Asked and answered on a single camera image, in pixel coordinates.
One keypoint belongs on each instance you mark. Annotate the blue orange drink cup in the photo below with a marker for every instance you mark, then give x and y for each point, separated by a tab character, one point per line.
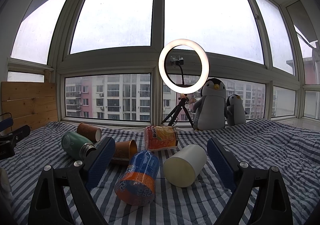
137	185

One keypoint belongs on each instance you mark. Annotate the brown paper cup near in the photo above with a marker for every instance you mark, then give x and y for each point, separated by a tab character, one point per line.
125	150

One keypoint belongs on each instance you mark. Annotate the wooden headboard panel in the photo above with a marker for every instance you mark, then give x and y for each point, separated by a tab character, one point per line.
28	103

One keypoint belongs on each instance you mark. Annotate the large grey penguin plush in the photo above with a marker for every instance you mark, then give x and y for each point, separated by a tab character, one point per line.
210	110

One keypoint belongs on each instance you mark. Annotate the green thermos bottle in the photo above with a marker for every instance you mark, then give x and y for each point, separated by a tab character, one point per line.
76	145

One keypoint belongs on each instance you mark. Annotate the ring light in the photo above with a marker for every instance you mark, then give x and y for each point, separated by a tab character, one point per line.
204	62

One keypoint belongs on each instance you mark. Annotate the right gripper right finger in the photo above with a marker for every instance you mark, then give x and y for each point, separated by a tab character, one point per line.
272	205

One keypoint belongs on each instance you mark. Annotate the brown paper cup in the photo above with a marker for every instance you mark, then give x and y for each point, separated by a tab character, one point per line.
125	150
92	133

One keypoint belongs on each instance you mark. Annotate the small grey penguin plush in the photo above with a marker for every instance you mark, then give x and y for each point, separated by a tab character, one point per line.
235	110

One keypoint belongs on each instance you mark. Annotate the striped blue white quilt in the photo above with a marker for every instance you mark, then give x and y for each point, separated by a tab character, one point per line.
262	143

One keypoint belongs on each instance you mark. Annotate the phone holder in ring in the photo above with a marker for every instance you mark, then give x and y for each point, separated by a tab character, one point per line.
178	61

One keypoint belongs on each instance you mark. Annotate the brown paper cup far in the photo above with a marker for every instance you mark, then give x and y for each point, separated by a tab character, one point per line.
92	133

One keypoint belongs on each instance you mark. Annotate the white plastic cup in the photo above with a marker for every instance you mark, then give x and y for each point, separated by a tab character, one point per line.
182	168

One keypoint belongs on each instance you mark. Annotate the black tripod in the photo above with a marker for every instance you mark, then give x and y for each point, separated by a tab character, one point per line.
173	115

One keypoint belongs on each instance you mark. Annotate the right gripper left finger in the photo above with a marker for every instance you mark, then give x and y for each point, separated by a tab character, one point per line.
49	204

